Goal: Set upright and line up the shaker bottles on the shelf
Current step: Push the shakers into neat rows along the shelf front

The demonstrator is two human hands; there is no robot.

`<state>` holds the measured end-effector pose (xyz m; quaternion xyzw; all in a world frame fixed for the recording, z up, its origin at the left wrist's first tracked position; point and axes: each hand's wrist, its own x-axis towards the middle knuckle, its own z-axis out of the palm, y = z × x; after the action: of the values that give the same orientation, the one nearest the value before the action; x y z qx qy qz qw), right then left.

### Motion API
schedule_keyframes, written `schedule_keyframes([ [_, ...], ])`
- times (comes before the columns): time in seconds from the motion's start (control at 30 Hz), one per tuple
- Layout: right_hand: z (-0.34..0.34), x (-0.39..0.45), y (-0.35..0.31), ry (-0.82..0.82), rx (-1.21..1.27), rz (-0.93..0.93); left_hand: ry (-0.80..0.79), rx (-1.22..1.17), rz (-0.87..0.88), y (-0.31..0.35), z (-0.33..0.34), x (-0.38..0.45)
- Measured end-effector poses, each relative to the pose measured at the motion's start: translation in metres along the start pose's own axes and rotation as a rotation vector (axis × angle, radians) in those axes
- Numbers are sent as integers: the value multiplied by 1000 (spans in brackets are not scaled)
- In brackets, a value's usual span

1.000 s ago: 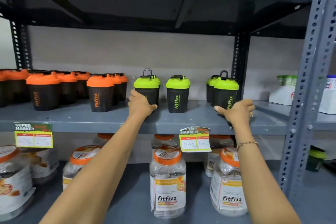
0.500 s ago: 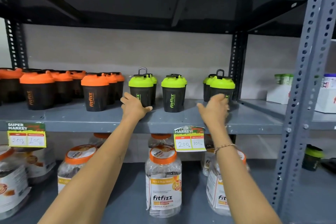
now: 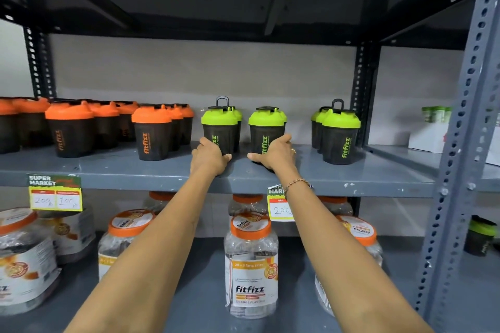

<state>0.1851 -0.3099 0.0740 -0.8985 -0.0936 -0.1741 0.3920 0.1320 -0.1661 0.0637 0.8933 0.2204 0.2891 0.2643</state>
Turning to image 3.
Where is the person's left hand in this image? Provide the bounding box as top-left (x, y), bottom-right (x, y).
top-left (190, 137), bottom-right (233, 180)

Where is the person's right hand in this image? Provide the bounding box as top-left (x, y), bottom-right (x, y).
top-left (247, 134), bottom-right (300, 172)

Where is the green-lid black shaker bottle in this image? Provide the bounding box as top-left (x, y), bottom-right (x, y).
top-left (201, 96), bottom-right (239, 158)
top-left (248, 106), bottom-right (286, 163)
top-left (464, 215), bottom-right (498, 258)

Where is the person's left forearm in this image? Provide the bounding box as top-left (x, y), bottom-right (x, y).
top-left (64, 167), bottom-right (225, 333)

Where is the person's right forearm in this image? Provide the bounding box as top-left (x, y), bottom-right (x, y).
top-left (270, 164), bottom-right (435, 333)

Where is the green and yellow price tag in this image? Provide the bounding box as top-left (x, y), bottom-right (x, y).
top-left (27, 174), bottom-right (83, 212)
top-left (267, 184), bottom-right (295, 222)

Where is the grey metal shelving rack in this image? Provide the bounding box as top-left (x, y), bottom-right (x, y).
top-left (0, 0), bottom-right (500, 333)

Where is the row of green-lid shakers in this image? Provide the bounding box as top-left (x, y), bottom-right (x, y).
top-left (233, 99), bottom-right (361, 166)

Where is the group of orange-lid clear jars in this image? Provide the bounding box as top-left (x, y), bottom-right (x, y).
top-left (0, 191), bottom-right (384, 319)

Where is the row of orange-lid black shakers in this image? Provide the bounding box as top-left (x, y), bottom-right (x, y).
top-left (0, 97), bottom-right (195, 162)

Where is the white cardboard box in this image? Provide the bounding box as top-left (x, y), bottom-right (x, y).
top-left (408, 121), bottom-right (451, 154)

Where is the pack of green-capped small bottles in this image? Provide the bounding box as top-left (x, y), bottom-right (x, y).
top-left (421, 106), bottom-right (453, 124)

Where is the beaded bracelet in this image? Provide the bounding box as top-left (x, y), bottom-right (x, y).
top-left (284, 178), bottom-right (312, 199)

